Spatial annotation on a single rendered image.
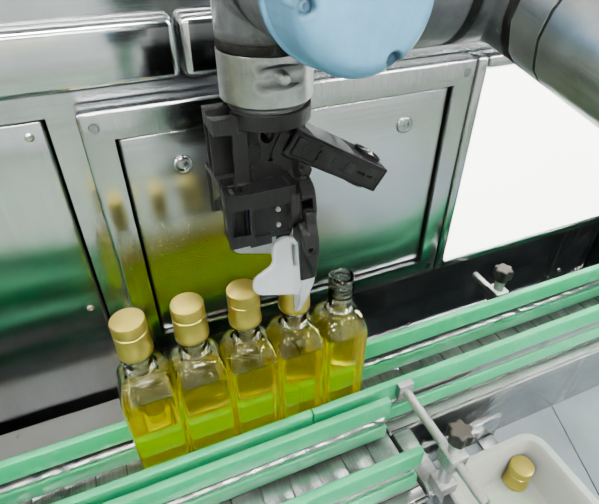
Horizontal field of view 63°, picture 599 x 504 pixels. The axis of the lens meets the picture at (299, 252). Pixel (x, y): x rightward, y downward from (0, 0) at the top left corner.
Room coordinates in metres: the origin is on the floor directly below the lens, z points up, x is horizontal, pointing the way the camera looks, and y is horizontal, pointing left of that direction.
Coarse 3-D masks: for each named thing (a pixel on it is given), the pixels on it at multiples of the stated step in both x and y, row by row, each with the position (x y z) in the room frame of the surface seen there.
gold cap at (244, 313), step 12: (228, 288) 0.37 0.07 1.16; (240, 288) 0.37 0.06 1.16; (252, 288) 0.37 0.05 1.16; (228, 300) 0.36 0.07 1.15; (240, 300) 0.36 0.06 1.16; (252, 300) 0.36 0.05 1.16; (228, 312) 0.37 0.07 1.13; (240, 312) 0.36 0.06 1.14; (252, 312) 0.36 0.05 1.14; (240, 324) 0.36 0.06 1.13; (252, 324) 0.36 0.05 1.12
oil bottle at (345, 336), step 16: (320, 304) 0.43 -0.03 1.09; (352, 304) 0.43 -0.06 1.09; (320, 320) 0.41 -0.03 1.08; (336, 320) 0.40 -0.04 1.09; (352, 320) 0.40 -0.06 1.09; (336, 336) 0.39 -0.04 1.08; (352, 336) 0.40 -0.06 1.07; (336, 352) 0.39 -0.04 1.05; (352, 352) 0.40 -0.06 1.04; (336, 368) 0.39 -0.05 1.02; (352, 368) 0.40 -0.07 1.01; (336, 384) 0.39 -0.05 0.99; (352, 384) 0.40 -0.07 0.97
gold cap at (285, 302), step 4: (280, 296) 0.39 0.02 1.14; (284, 296) 0.38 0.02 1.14; (288, 296) 0.38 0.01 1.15; (292, 296) 0.38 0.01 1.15; (308, 296) 0.39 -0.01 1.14; (280, 300) 0.39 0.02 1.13; (284, 300) 0.38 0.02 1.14; (288, 300) 0.38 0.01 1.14; (292, 300) 0.38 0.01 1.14; (308, 300) 0.39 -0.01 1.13; (280, 304) 0.39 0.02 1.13; (284, 304) 0.38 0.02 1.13; (288, 304) 0.38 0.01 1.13; (292, 304) 0.38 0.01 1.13; (304, 304) 0.38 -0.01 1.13; (308, 304) 0.39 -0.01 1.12; (280, 308) 0.39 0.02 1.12; (284, 308) 0.38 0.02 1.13; (288, 308) 0.38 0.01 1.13; (292, 308) 0.38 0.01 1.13; (304, 308) 0.38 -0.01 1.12; (308, 308) 0.39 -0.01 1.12; (284, 312) 0.38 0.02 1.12; (288, 312) 0.38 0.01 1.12; (292, 312) 0.38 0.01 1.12; (296, 312) 0.38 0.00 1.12; (300, 312) 0.38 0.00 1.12; (304, 312) 0.38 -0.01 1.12
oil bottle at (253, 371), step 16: (224, 336) 0.38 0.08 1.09; (224, 352) 0.36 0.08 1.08; (240, 352) 0.35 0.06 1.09; (256, 352) 0.35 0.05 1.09; (272, 352) 0.36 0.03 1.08; (240, 368) 0.34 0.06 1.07; (256, 368) 0.35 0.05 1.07; (272, 368) 0.36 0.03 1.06; (240, 384) 0.34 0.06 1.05; (256, 384) 0.35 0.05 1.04; (272, 384) 0.35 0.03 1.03; (240, 400) 0.34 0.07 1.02; (256, 400) 0.35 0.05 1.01; (272, 400) 0.35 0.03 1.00; (240, 416) 0.34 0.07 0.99; (256, 416) 0.35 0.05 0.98; (272, 416) 0.35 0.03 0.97; (240, 432) 0.34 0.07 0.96
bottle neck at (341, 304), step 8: (336, 272) 0.43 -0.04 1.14; (344, 272) 0.43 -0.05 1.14; (352, 272) 0.42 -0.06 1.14; (328, 280) 0.42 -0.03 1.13; (336, 280) 0.41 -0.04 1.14; (344, 280) 0.43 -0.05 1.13; (352, 280) 0.41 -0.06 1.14; (328, 288) 0.42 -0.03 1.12; (336, 288) 0.41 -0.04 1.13; (344, 288) 0.41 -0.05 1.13; (352, 288) 0.41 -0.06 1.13; (328, 296) 0.42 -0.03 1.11; (336, 296) 0.41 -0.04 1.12; (344, 296) 0.40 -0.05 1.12; (352, 296) 0.41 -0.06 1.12; (328, 304) 0.42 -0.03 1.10; (336, 304) 0.41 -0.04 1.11; (344, 304) 0.41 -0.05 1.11; (336, 312) 0.41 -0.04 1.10; (344, 312) 0.41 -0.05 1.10
